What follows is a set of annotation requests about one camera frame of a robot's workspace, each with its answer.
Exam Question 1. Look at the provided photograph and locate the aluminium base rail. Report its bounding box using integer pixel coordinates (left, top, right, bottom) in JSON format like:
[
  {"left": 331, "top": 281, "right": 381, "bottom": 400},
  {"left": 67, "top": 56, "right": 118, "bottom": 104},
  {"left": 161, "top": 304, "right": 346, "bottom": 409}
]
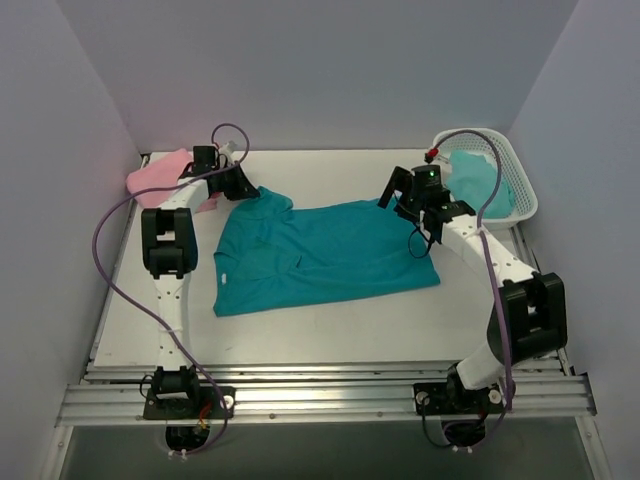
[{"left": 56, "top": 356, "right": 596, "bottom": 427}]

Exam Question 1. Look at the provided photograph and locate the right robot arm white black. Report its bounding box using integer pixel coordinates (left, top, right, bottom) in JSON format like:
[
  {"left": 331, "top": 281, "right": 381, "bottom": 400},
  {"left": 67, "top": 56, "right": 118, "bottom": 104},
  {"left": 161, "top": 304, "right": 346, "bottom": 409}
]
[{"left": 378, "top": 164, "right": 568, "bottom": 413}]

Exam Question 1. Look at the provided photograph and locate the folded pink t shirt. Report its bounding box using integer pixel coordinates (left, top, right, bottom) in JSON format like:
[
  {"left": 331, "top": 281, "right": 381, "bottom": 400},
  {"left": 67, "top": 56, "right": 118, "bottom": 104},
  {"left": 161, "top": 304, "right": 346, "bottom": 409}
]
[{"left": 126, "top": 149, "right": 193, "bottom": 208}]

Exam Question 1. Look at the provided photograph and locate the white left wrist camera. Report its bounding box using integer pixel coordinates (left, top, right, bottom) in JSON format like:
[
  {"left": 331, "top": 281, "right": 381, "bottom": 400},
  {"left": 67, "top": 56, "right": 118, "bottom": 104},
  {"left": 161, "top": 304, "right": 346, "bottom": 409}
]
[{"left": 218, "top": 141, "right": 238, "bottom": 163}]

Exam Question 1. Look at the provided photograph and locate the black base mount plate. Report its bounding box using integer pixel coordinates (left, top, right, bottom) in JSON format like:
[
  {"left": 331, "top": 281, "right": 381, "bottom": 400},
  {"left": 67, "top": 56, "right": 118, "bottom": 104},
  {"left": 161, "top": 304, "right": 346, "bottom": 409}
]
[
  {"left": 412, "top": 382, "right": 503, "bottom": 416},
  {"left": 142, "top": 386, "right": 236, "bottom": 421}
]

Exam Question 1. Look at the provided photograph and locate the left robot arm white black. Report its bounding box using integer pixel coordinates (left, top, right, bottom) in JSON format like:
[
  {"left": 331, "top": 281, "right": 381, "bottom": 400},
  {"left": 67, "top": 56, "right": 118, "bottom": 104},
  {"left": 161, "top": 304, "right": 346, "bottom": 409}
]
[{"left": 141, "top": 141, "right": 260, "bottom": 419}]

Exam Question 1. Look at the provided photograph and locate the light green t shirt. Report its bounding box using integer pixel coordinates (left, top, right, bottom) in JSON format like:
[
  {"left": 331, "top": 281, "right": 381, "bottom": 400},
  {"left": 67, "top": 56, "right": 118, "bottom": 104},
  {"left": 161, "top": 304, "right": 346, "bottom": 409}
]
[{"left": 446, "top": 150, "right": 515, "bottom": 219}]

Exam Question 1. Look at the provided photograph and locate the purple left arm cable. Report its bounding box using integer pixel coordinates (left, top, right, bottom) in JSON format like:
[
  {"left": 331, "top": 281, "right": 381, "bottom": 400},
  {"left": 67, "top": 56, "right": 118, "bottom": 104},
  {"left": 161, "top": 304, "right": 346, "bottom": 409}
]
[{"left": 92, "top": 122, "right": 251, "bottom": 456}]

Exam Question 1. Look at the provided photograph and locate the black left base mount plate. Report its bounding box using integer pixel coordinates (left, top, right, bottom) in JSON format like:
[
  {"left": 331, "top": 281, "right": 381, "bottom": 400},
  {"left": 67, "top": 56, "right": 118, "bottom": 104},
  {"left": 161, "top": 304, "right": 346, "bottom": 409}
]
[{"left": 142, "top": 386, "right": 236, "bottom": 421}]

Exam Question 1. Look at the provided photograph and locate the white plastic basket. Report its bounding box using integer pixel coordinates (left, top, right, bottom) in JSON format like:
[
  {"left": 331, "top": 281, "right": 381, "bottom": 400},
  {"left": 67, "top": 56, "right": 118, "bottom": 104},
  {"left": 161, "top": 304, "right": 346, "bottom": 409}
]
[{"left": 433, "top": 128, "right": 538, "bottom": 230}]

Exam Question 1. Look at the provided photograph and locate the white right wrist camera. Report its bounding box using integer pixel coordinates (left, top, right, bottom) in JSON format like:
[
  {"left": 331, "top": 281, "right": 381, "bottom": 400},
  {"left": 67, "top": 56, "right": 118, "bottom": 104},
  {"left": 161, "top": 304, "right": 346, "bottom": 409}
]
[{"left": 424, "top": 147, "right": 452, "bottom": 170}]

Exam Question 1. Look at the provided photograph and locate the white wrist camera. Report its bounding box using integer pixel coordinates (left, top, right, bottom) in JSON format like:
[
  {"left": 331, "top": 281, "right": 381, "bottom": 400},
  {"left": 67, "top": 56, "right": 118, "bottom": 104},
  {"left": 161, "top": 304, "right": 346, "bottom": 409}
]
[
  {"left": 424, "top": 147, "right": 452, "bottom": 170},
  {"left": 218, "top": 141, "right": 238, "bottom": 163}
]

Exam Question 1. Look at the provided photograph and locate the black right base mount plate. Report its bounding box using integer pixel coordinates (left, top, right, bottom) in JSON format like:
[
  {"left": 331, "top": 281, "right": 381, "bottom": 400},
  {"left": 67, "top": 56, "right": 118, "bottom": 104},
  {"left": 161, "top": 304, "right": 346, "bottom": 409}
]
[{"left": 412, "top": 382, "right": 503, "bottom": 416}]

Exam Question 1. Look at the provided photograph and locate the black right arm cable loop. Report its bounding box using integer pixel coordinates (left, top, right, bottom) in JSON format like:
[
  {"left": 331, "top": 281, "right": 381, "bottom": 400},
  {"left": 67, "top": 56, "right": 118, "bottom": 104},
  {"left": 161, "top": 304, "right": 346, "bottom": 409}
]
[{"left": 394, "top": 199, "right": 436, "bottom": 260}]

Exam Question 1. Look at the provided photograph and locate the teal t shirt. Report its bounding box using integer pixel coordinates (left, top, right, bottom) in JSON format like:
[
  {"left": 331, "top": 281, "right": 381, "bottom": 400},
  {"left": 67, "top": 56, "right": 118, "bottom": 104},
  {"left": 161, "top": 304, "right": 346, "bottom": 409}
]
[{"left": 213, "top": 188, "right": 440, "bottom": 317}]

